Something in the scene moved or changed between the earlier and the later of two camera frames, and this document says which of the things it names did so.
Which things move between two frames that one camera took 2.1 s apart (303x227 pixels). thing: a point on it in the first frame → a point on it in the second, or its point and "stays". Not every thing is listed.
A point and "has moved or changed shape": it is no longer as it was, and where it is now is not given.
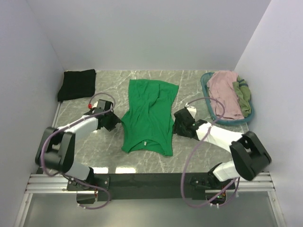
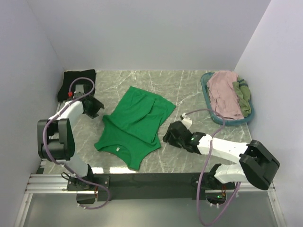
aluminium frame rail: x=54 y=184 stays
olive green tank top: x=243 y=92 stays
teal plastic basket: x=204 y=79 stays
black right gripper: x=176 y=129 → x=166 y=138
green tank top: x=148 y=122 has moved or changed shape
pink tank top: x=220 y=86 stays
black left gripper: x=115 y=119 → x=97 y=106
